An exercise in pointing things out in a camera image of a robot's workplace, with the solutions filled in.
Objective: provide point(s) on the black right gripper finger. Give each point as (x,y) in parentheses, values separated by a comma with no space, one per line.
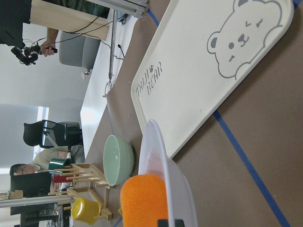
(166,223)

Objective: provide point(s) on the orange fruit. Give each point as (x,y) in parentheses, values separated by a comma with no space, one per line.
(143,201)

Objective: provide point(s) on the white round plate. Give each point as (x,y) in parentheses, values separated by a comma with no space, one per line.
(154,160)

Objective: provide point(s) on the cream rectangular tray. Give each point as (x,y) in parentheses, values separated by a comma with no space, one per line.
(201,51)

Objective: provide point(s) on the mint green bowl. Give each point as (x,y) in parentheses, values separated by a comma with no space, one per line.
(118,160)

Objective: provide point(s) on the yellow mug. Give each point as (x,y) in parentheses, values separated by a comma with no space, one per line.
(85,210)

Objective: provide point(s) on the wooden dish rack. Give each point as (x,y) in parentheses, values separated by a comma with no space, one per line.
(89,183)

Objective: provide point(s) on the red cylinder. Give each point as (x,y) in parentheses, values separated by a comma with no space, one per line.
(61,179)

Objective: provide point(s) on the dark green mug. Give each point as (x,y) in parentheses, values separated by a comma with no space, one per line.
(58,163)

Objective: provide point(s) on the black monitor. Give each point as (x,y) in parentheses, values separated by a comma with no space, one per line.
(33,185)

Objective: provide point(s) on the person in background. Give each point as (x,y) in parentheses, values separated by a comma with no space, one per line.
(41,162)

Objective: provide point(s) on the black office chair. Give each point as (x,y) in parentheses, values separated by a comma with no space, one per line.
(49,134)

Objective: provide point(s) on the grabber reaching tool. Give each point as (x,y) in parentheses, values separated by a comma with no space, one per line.
(112,53)

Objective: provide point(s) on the grey sofa chair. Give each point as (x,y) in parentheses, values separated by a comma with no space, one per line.
(77,50)

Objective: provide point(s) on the aluminium frame post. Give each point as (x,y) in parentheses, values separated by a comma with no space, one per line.
(135,8)

